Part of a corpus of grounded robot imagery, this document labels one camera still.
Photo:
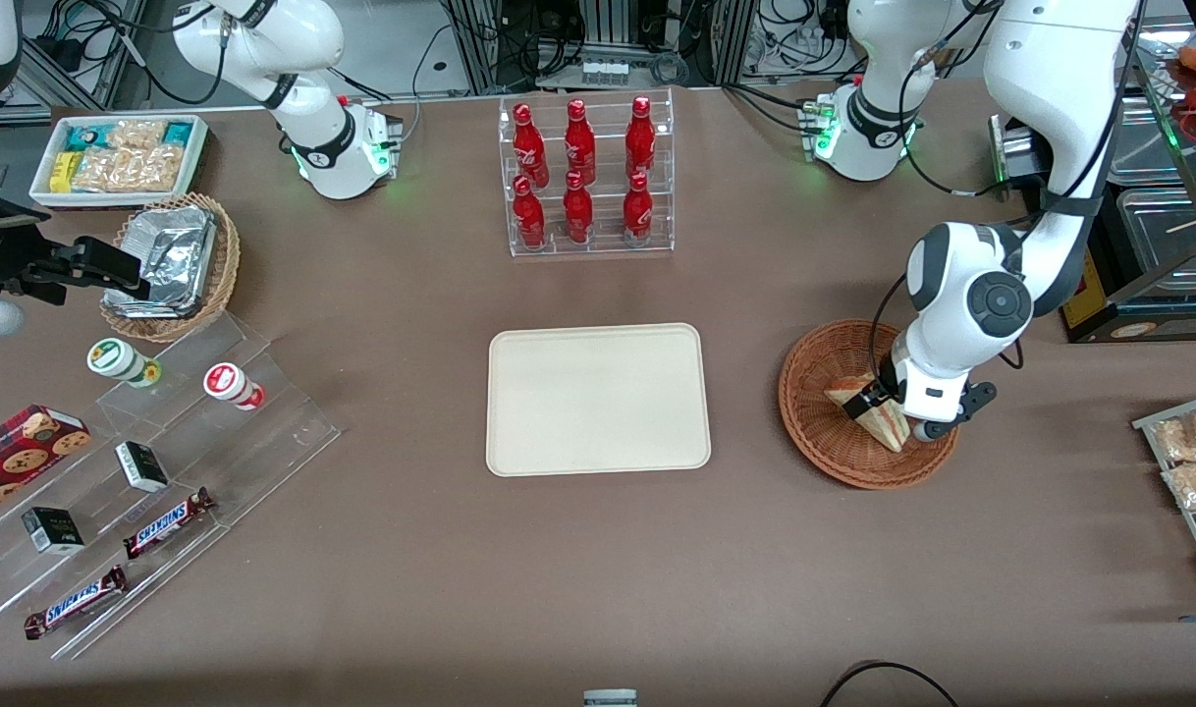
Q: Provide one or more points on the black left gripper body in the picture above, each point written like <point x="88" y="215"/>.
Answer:
<point x="886" y="379"/>

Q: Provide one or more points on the triangular sandwich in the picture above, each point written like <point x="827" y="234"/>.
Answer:
<point x="889" y="426"/>

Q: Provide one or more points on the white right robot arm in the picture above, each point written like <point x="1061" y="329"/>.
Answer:
<point x="313" y="39"/>

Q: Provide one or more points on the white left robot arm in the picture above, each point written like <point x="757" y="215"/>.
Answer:
<point x="1040" y="79"/>

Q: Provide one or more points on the white rectangular snack tray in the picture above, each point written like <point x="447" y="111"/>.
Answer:
<point x="40" y="187"/>

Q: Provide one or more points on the light tan wicker basket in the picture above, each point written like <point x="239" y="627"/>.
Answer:
<point x="225" y="265"/>

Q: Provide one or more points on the round brown wicker basket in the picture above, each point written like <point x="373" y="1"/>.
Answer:
<point x="834" y="452"/>

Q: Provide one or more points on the tray of bagged snacks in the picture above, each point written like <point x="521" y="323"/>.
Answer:
<point x="1148" y="424"/>

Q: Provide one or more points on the cream plastic tray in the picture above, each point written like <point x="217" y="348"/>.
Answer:
<point x="598" y="403"/>

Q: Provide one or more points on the small silver foil pouch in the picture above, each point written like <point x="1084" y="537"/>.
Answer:
<point x="132" y="304"/>

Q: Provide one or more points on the large silver foil pouch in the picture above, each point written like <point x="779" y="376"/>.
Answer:
<point x="171" y="245"/>

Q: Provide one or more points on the green lid snack cup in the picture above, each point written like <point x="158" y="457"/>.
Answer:
<point x="112" y="357"/>

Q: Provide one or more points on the yellow snack pack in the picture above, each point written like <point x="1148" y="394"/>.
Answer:
<point x="63" y="172"/>

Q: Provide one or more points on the large clear cracker bag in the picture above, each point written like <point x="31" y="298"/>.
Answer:
<point x="132" y="169"/>

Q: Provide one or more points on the teal snack pack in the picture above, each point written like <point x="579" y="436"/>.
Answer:
<point x="178" y="132"/>
<point x="83" y="137"/>

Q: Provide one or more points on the small clear cracker bag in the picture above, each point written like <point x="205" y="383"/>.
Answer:
<point x="136" y="134"/>

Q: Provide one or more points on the red lid snack cup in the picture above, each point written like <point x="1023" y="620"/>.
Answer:
<point x="225" y="381"/>

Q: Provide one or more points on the red cookie box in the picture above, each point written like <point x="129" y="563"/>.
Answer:
<point x="19" y="457"/>

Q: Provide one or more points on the black hot food warmer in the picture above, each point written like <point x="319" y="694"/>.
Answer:
<point x="1114" y="257"/>

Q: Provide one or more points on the small black carton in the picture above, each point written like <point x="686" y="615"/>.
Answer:
<point x="53" y="530"/>
<point x="141" y="466"/>

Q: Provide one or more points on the clear acrylic stepped display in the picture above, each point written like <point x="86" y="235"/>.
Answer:
<point x="264" y="442"/>

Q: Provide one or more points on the large steel food pan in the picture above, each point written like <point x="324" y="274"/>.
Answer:
<point x="1168" y="241"/>

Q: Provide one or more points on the silver box with green light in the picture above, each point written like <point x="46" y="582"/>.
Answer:
<point x="1012" y="152"/>

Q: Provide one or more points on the Snickers chocolate bar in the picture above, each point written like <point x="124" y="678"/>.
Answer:
<point x="76" y="602"/>
<point x="166" y="523"/>

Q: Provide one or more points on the small steel food pan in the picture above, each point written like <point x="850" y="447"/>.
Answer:
<point x="1143" y="142"/>

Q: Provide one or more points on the red cola bottle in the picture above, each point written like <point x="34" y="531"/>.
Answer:
<point x="528" y="142"/>
<point x="577" y="211"/>
<point x="529" y="216"/>
<point x="637" y="211"/>
<point x="579" y="142"/>
<point x="640" y="137"/>

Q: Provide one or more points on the clear acrylic bottle rack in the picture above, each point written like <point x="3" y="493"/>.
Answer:
<point x="606" y="245"/>

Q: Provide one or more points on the small grey device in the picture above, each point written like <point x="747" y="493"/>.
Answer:
<point x="610" y="698"/>

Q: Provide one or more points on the grey power strip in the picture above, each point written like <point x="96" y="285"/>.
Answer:
<point x="605" y="72"/>

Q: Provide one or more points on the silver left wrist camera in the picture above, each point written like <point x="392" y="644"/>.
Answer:
<point x="930" y="431"/>

